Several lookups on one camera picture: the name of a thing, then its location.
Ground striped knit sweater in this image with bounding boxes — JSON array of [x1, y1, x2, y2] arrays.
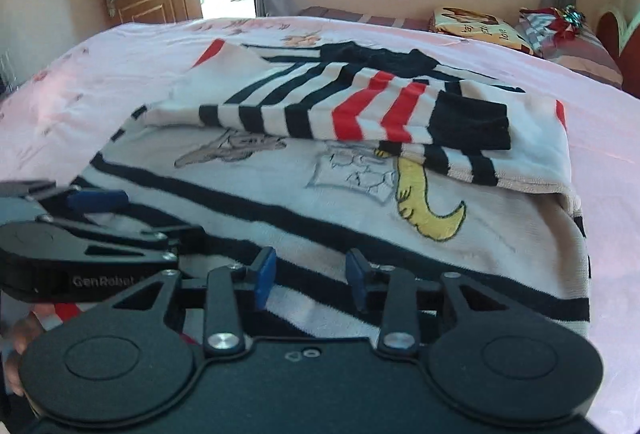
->
[[78, 39, 590, 338]]

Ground person's left hand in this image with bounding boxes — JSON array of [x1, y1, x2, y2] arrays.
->
[[3, 303, 55, 396]]

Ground pink floral bed sheet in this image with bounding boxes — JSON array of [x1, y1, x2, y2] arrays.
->
[[1, 16, 639, 433]]

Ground striped mattress cover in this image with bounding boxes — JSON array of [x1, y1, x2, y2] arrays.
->
[[298, 6, 431, 32]]

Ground yellow red folded blanket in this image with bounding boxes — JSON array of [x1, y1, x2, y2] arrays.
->
[[430, 7, 535, 56]]

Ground striped pillow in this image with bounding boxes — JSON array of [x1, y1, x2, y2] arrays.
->
[[518, 8, 623, 89]]

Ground shiny gift bow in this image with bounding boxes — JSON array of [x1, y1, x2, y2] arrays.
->
[[549, 4, 586, 38]]

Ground red white heart headboard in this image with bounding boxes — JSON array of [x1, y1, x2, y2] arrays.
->
[[596, 7, 640, 98]]

